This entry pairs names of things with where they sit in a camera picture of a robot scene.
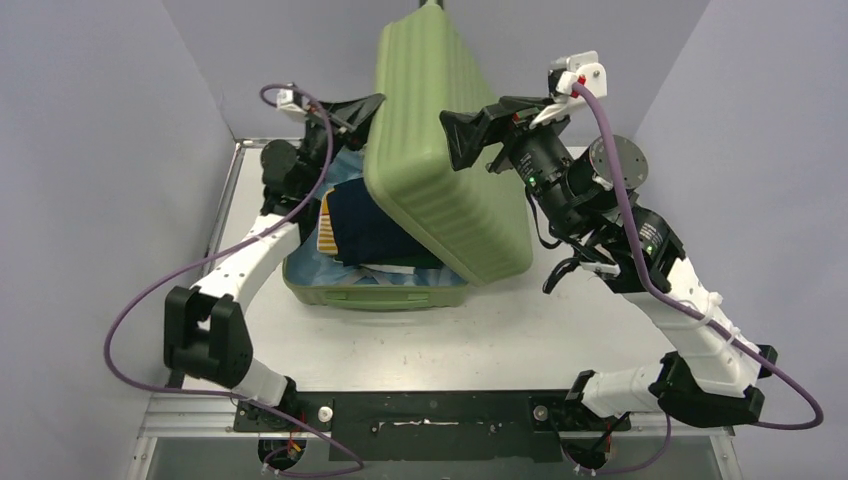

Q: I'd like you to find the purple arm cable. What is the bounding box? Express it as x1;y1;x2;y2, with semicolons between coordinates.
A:
102;83;366;480
572;79;826;477

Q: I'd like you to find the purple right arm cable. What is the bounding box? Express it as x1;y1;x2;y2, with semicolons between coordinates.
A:
572;79;826;477

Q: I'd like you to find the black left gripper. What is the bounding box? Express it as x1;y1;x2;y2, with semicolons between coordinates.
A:
298;95;387;196

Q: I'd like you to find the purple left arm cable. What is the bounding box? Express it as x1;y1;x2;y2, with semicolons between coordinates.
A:
102;83;366;480

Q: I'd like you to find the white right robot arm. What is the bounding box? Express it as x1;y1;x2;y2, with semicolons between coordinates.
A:
439;97;776;428

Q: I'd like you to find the white shirt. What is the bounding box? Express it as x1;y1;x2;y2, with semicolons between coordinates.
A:
361;264;415;275

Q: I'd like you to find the navy blue cloth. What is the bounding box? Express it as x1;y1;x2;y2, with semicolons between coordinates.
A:
327;178;443;269

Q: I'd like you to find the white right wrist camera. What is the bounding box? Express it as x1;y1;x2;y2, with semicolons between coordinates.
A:
530;50;608;129

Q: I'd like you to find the yellow striped towel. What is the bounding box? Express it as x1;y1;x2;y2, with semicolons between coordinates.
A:
316;188;339;257

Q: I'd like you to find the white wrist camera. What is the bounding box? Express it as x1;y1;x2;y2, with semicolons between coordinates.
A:
530;50;608;129
273;85;311;121

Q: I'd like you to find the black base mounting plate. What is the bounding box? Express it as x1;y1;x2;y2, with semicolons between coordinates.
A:
233;390;631;464

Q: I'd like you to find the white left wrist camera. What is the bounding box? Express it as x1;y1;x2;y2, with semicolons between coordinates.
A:
273;85;311;121

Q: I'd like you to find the green suitcase with blue lining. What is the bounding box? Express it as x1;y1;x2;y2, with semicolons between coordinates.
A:
282;1;533;311

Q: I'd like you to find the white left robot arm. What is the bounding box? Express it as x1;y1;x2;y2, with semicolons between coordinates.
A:
163;88;386;430

